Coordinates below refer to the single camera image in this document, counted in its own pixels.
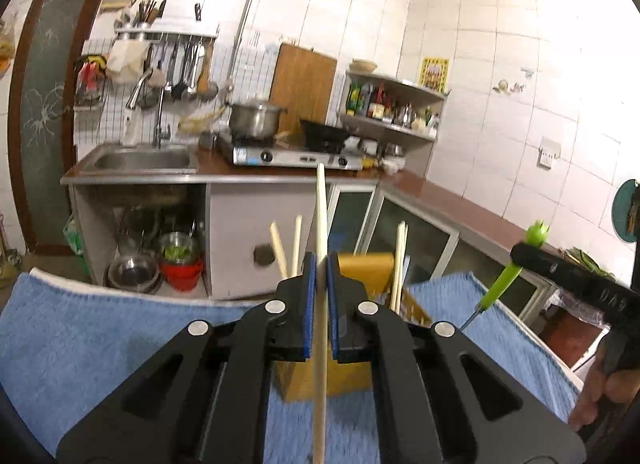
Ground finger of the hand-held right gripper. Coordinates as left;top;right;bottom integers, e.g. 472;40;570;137
510;242;602;296

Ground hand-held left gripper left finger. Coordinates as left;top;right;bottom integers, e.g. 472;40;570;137
56;250;317;464

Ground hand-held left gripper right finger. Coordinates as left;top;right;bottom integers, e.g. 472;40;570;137
326;250;587;464

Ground green-handled fork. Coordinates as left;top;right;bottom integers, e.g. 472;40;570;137
459;220;551;331

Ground yellow utensil holder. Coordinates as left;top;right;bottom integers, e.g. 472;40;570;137
274;252;434;403

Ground person's right hand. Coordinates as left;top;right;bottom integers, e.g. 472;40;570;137
570;344;640;433

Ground box of green vegetables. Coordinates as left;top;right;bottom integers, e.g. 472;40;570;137
557;246;614;278

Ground teal round object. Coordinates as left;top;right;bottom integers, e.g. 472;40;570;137
612;179;640;245

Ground brown kitchen counter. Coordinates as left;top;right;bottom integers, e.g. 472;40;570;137
60;144;557;306

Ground red plastic basin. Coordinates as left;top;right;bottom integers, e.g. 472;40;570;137
161;259;205;293

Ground steel bowl with greens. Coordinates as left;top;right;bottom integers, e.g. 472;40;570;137
159;231;201;265

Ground steel gas stove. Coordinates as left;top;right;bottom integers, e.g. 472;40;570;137
217;134;364;171

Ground stack of white bowls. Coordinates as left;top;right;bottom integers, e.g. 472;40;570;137
360;139;407;175

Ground black wok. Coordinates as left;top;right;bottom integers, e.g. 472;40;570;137
299;119;351;153

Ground stack of steel bowls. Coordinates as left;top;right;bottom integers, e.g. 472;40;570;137
107;254;164;294

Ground grey corner shelf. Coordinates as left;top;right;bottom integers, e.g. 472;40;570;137
339;69;448;146

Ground steel cooking pot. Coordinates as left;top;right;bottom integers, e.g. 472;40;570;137
227;99;289;140

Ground row of condiment bottles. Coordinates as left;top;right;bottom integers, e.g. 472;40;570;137
346;81;441;133

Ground blue fleece blanket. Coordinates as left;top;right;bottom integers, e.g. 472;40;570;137
0;266;587;464

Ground wooden cutting board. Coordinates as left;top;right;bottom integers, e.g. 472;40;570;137
269;42;339;133

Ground steel kitchen sink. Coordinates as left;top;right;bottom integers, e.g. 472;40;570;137
75;144;199;176

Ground chrome faucet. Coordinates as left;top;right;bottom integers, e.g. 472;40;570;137
125;69;172;149

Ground white soap bottle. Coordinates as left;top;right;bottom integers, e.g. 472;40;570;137
122;106;144;148

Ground row of hanging ladles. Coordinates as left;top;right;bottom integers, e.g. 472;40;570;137
137;39;220;110

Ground metal utensil rack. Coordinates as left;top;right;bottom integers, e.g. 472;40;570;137
114;26;221;44

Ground white hanging cloth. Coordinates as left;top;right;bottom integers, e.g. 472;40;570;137
106;39;151;80

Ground rack cutlery cups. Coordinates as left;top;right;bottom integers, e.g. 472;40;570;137
120;0;169;30

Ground brown frosted glass door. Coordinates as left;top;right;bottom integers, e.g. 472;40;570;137
7;0;121;258

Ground hanging plastic bag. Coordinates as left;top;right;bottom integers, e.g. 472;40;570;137
0;9;21;78

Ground white wall socket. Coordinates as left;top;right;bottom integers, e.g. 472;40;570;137
537;136;562;168

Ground wall stickers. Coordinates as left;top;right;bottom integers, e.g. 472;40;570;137
492;66;534;95

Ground yellow hose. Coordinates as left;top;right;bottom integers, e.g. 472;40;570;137
179;105;229;134

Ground yellow wall poster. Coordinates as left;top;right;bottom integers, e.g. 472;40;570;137
419;57;450;94

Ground grey wall pipe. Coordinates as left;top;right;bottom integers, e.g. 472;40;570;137
227;0;274;95

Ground wire basket with gloves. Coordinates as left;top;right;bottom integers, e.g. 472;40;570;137
74;54;109;113

